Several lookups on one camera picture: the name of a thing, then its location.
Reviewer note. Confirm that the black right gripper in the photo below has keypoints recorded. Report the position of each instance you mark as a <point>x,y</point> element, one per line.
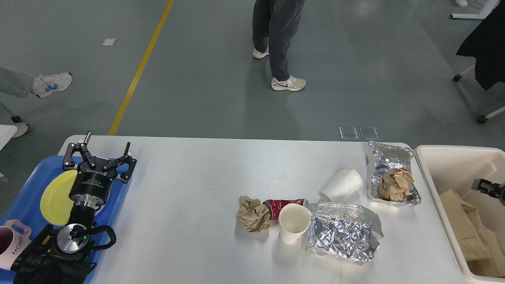
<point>490,188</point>

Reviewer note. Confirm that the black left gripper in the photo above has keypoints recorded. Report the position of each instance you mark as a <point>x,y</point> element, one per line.
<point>92,185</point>

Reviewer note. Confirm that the yellow plastic plate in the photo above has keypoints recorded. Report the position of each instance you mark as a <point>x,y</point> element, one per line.
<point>55,204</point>

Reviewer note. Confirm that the brown paper sheet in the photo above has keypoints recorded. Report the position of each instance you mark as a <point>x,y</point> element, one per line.
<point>479,245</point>

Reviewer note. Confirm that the pink ribbed mug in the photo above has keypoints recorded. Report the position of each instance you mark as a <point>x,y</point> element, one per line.
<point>14,238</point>

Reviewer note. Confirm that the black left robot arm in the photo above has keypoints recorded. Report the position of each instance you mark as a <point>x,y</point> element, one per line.
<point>64,254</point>

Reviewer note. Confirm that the pale green plate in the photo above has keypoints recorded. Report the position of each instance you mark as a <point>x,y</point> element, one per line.
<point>103,195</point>

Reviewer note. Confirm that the beige plastic bin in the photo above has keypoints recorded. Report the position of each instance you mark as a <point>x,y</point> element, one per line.
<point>456,168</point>

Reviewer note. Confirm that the brown paper wad in foil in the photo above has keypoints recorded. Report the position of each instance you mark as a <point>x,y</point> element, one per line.
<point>394,186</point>

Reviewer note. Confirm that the small crumpled foil bag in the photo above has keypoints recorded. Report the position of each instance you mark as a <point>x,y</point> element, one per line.
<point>383,158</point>

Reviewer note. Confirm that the white table corner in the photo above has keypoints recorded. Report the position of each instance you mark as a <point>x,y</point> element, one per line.
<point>6,133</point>

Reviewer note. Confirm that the white blue sneaker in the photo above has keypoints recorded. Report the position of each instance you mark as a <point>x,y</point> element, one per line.
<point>43,86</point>

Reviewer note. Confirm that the tipped white paper cup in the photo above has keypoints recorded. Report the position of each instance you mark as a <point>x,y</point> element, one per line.
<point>343,184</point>

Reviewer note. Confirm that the large crumpled foil sheet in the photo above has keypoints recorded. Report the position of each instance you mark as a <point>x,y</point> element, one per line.
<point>345,231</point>

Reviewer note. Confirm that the crumpled brown paper ball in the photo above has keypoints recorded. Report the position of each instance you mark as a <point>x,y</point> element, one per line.
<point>253,215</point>

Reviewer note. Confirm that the crushed red soda can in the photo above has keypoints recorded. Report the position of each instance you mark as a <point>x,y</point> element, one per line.
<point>275,206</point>

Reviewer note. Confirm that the upright white paper cup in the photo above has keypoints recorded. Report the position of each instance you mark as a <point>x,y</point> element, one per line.
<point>294,220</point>

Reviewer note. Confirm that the person in grey trousers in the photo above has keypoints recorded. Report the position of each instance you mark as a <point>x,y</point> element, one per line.
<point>274,24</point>

